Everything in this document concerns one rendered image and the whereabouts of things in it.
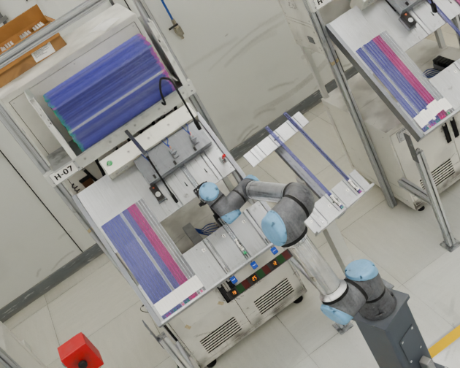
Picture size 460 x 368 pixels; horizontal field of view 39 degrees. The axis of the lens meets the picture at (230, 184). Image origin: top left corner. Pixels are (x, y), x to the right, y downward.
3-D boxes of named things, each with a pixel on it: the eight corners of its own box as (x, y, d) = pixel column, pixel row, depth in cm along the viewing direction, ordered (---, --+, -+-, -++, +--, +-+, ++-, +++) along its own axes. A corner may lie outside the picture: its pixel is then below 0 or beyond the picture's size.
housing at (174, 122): (200, 125, 310) (198, 115, 297) (114, 184, 304) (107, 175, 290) (190, 112, 312) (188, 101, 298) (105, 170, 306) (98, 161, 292)
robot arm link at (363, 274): (391, 282, 251) (380, 259, 243) (370, 308, 246) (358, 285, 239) (366, 273, 260) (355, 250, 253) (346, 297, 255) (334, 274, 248)
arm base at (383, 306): (403, 296, 256) (396, 280, 251) (383, 325, 250) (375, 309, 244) (372, 286, 267) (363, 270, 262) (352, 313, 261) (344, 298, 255)
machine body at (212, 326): (312, 299, 353) (266, 218, 320) (206, 377, 344) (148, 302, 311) (260, 244, 408) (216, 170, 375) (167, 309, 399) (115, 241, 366)
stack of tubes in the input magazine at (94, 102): (177, 88, 290) (147, 37, 276) (81, 152, 284) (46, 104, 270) (169, 81, 301) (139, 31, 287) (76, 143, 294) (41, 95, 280)
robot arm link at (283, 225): (374, 303, 244) (297, 194, 226) (350, 333, 239) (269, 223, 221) (353, 298, 255) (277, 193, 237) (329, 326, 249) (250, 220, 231)
